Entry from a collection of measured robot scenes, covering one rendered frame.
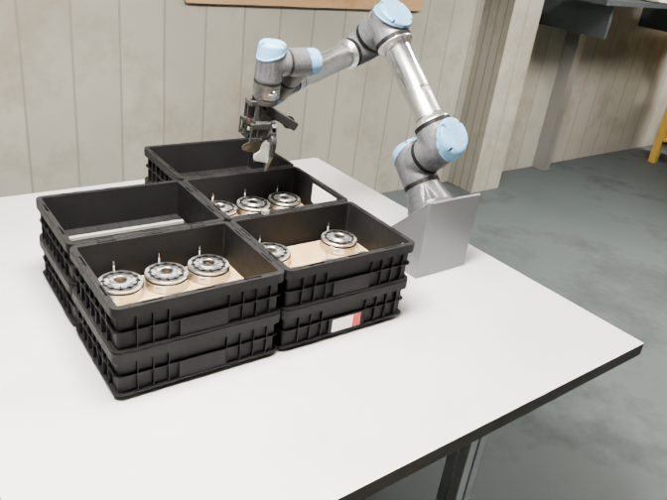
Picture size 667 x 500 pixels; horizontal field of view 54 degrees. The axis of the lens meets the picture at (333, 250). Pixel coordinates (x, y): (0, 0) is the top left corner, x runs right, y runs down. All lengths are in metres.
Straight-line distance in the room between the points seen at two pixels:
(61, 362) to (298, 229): 0.70
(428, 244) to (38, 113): 2.00
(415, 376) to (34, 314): 0.95
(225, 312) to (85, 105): 2.07
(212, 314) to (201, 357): 0.11
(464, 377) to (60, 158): 2.35
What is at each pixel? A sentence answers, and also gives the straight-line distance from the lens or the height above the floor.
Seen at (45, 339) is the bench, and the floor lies 0.70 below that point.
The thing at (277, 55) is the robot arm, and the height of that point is 1.33.
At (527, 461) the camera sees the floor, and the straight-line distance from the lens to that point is 2.60.
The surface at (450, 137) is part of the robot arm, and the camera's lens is 1.99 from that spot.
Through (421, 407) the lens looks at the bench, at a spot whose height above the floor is 0.70.
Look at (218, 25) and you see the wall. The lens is 3.58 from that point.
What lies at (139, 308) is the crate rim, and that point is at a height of 0.92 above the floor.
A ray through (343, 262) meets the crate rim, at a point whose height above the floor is 0.92.
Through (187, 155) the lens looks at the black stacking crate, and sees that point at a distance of 2.30.
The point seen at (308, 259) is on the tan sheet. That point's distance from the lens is 1.79.
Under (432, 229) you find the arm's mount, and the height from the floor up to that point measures 0.86.
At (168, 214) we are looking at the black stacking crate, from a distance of 1.99.
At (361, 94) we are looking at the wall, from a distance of 4.22.
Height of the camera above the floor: 1.66
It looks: 26 degrees down
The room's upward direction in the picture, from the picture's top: 8 degrees clockwise
